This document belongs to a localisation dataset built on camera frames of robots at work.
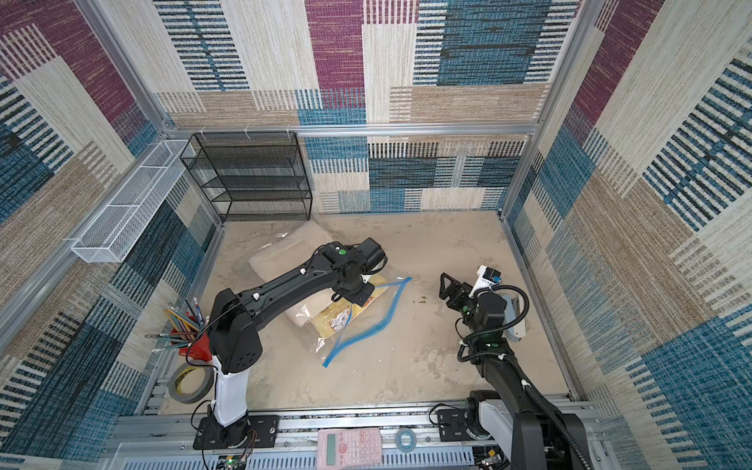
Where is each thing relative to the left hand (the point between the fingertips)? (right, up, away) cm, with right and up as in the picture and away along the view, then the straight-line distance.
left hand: (361, 296), depth 85 cm
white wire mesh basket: (-59, +16, -15) cm, 63 cm away
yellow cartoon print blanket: (-6, -6, +3) cm, 9 cm away
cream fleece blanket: (-26, +11, +19) cm, 34 cm away
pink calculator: (-2, -33, -15) cm, 37 cm away
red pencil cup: (-47, -11, -4) cm, 48 cm away
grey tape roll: (-47, -23, -4) cm, 52 cm away
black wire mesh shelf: (-42, +40, +24) cm, 62 cm away
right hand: (+26, +4, 0) cm, 27 cm away
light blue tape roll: (+12, -34, -14) cm, 39 cm away
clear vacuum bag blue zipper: (+2, -9, +6) cm, 11 cm away
